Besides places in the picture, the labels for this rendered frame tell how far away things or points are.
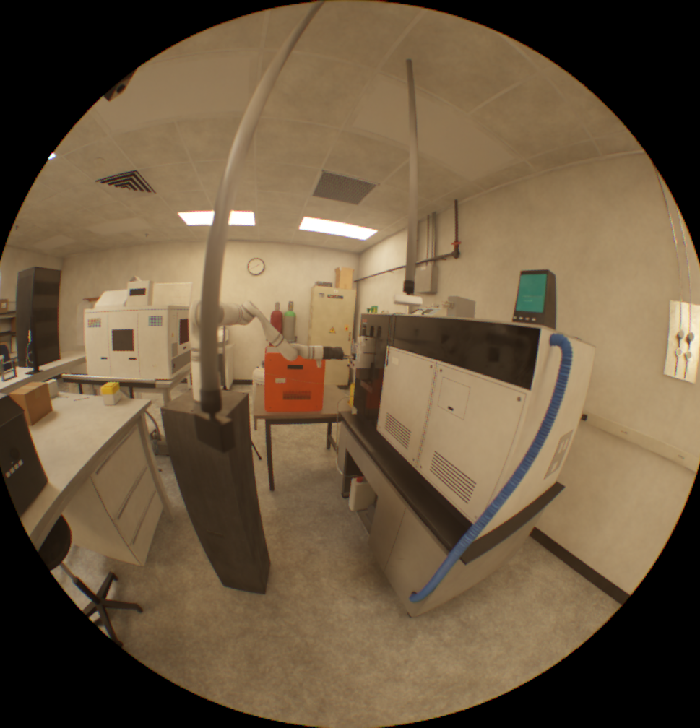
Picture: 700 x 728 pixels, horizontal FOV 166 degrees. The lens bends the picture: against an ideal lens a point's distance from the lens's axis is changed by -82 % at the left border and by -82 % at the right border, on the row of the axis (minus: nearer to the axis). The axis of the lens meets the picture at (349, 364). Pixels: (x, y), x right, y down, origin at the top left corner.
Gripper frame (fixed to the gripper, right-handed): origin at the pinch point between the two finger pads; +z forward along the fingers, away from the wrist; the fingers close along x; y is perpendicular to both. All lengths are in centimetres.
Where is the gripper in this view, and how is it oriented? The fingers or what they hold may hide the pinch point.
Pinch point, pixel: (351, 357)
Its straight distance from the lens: 138.1
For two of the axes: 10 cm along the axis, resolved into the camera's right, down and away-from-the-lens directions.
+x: -2.6, -6.2, 7.4
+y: 2.2, -7.8, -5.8
